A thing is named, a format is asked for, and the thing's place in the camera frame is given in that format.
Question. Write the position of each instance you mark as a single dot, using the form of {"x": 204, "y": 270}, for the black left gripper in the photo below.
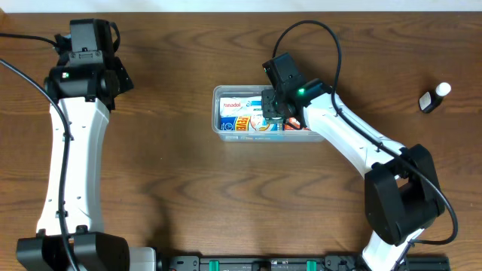
{"x": 112, "y": 78}

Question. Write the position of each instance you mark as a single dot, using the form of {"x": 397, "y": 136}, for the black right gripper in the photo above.
{"x": 267, "y": 105}

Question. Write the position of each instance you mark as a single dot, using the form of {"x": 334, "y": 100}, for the red medicine box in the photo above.
{"x": 293, "y": 124}

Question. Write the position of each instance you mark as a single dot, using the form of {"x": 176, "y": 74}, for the blue fever patch box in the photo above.
{"x": 248, "y": 123}

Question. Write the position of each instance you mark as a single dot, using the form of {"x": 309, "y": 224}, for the white Panadol caplets box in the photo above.
{"x": 240, "y": 106}

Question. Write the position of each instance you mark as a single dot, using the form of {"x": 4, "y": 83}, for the dark bottle white cap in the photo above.
{"x": 433, "y": 98}

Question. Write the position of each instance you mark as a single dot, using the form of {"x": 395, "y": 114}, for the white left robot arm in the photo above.
{"x": 70, "y": 232}

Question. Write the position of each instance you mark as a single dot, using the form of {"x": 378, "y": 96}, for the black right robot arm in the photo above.
{"x": 402, "y": 192}

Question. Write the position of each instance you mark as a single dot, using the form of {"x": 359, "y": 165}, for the clear plastic container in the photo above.
{"x": 231, "y": 136}

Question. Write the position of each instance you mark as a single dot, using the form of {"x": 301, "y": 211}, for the black mounting rail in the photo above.
{"x": 327, "y": 263}

